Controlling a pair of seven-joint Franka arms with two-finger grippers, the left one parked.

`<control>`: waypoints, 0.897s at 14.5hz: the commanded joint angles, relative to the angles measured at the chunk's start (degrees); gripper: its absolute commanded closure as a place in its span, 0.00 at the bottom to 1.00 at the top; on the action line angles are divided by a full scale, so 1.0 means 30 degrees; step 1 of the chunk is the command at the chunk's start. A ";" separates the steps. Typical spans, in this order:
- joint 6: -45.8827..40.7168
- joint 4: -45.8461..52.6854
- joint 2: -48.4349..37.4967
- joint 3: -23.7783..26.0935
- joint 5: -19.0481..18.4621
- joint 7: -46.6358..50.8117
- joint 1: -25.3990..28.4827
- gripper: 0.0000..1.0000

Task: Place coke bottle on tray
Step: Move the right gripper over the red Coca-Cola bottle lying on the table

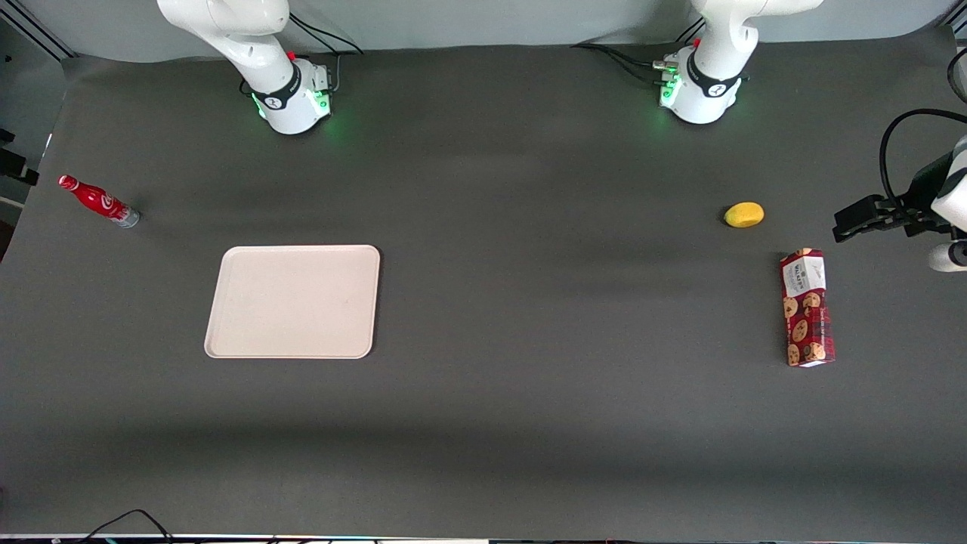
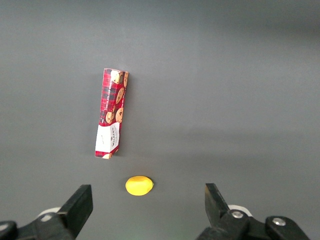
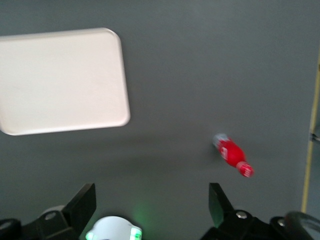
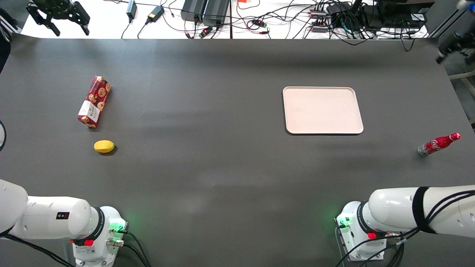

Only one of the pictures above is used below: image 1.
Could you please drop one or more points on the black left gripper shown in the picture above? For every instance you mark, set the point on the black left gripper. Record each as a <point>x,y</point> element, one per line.
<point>920,193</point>

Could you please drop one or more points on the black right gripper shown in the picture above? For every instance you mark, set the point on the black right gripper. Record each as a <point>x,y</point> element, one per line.
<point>10,162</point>

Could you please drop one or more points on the red coke bottle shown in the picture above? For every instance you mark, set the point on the red coke bottle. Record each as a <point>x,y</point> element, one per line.
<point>98,200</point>

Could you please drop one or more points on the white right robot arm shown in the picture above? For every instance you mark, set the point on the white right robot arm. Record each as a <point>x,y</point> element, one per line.
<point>283,87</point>

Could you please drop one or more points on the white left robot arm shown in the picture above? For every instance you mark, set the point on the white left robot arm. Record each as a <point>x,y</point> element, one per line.
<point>706,91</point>

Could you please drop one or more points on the beige plastic tray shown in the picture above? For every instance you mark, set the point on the beige plastic tray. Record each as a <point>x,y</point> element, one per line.
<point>295,302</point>

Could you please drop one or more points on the red cookie box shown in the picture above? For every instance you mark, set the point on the red cookie box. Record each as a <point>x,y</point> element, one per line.
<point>808,317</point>

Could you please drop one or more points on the yellow lemon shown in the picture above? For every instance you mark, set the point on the yellow lemon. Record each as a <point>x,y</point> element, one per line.
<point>744,214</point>

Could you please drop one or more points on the dark grey table mat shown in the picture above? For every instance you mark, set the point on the dark grey table mat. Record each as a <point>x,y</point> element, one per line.
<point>529,393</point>

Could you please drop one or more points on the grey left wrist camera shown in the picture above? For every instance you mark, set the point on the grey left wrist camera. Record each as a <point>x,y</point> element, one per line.
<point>946,258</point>

